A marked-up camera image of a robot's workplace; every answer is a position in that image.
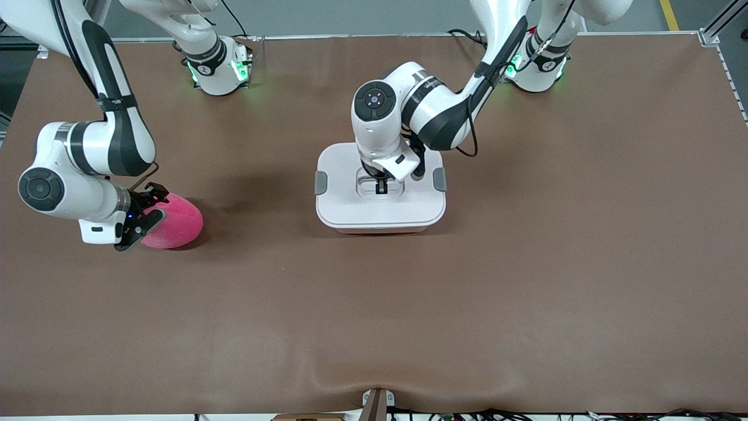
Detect aluminium frame profile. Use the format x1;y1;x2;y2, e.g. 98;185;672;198
699;0;748;46

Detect black base cables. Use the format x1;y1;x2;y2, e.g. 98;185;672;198
447;27;504;62

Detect pink plastic storage box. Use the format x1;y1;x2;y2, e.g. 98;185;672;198
334;225;433;235

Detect brown table mat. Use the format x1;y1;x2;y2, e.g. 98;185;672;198
0;34;748;417

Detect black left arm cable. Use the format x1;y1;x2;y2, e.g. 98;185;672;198
455;0;579;157

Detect black base cable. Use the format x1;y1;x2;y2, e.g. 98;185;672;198
219;0;249;39

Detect white plastic box lid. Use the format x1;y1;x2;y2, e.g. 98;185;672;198
316;142;446;230

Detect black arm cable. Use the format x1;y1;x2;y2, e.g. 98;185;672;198
455;0;579;157
129;161;160;191

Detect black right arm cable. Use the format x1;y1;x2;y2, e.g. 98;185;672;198
129;161;160;191

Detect pink plush toy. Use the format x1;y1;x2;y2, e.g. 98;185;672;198
140;193;205;250

